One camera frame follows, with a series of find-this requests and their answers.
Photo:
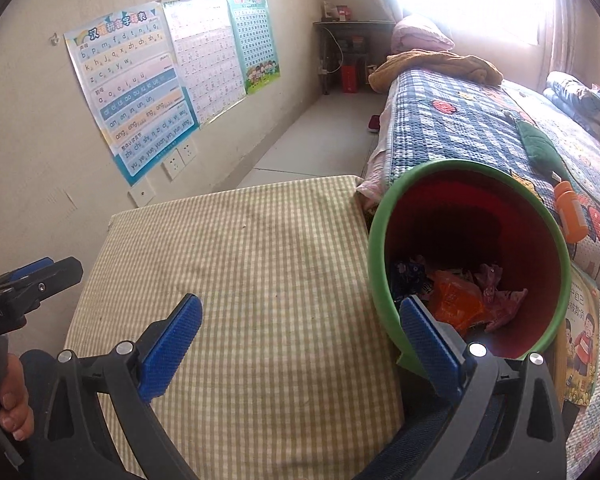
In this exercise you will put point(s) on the pink bed sheet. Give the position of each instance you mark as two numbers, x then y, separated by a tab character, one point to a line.
375	180

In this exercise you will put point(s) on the green cloth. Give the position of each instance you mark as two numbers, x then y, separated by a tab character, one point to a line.
535	142

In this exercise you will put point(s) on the orange wrapper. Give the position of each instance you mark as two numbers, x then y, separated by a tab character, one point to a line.
452	300

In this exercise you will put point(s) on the small wall hook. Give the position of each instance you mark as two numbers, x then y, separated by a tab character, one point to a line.
55	39

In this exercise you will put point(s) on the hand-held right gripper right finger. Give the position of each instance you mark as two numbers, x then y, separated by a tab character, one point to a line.
425	345

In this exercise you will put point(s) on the bed with patterned quilt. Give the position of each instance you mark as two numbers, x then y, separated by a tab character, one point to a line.
430	125

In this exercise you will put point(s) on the blue letter wall poster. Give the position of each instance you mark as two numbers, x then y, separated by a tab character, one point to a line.
130	90

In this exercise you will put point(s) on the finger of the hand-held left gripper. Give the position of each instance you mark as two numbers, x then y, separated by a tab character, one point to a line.
55	272
25	270

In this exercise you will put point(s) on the white chart wall poster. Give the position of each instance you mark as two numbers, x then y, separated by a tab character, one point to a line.
205	55

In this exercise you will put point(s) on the green grid wall poster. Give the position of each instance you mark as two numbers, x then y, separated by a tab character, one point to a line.
255	40

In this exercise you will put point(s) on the illustrated children's book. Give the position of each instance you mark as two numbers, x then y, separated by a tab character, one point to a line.
580	340

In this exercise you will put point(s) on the small red box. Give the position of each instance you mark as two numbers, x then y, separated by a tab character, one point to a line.
343	12

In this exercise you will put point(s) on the person's right leg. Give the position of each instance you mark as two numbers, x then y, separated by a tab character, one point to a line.
400	455

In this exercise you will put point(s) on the person's leg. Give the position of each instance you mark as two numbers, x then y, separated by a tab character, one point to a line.
39	370
400	455

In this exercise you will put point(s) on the dark desk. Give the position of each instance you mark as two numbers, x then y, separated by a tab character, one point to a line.
355	24

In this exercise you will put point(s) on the white round-hole wall plate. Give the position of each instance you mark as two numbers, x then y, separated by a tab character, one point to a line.
142	192

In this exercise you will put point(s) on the orange plastic bottle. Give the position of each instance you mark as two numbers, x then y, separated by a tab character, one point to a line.
570	215

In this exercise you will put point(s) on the blue folded quilt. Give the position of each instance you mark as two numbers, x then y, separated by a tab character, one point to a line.
570	90

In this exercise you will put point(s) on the white wall socket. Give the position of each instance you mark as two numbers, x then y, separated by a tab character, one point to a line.
174	162
187	150

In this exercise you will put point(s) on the red bin with green rim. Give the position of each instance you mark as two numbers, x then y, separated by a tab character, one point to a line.
455	200

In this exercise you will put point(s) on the red shoe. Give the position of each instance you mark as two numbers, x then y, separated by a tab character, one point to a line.
375	123

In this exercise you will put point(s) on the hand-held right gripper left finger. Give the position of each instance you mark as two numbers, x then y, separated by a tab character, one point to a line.
172	345

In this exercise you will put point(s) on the person's left hand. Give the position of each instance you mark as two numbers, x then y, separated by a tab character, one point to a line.
17	410

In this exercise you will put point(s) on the pink folded quilt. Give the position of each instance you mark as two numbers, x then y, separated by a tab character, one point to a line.
420	32

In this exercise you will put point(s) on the mustard blanket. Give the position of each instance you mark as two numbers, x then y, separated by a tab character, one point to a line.
430	65

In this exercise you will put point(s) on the person's left leg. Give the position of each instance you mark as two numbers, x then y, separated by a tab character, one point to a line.
39	370

